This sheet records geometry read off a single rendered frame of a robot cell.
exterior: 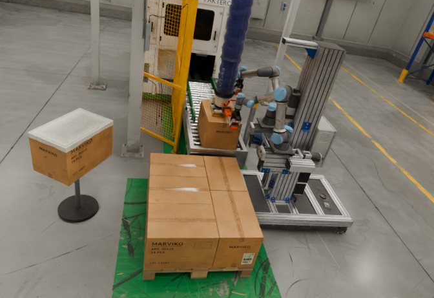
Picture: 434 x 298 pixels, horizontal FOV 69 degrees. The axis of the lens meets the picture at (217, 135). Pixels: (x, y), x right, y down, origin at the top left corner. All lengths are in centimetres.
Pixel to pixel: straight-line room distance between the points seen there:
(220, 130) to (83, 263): 190
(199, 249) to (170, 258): 26
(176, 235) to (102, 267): 82
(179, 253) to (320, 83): 200
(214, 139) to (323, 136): 121
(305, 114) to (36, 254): 282
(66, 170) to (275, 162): 193
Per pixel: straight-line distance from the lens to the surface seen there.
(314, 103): 325
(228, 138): 370
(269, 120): 353
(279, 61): 654
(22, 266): 337
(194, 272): 310
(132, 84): 403
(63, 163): 294
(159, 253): 285
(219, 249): 290
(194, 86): 548
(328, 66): 314
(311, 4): 1297
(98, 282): 314
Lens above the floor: 259
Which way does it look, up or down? 30 degrees down
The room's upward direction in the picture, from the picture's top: 12 degrees clockwise
